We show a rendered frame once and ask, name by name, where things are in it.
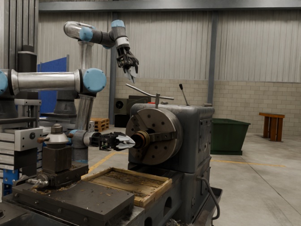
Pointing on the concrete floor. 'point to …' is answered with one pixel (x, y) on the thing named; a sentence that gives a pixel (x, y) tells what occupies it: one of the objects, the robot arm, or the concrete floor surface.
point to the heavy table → (273, 126)
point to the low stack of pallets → (98, 124)
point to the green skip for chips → (227, 136)
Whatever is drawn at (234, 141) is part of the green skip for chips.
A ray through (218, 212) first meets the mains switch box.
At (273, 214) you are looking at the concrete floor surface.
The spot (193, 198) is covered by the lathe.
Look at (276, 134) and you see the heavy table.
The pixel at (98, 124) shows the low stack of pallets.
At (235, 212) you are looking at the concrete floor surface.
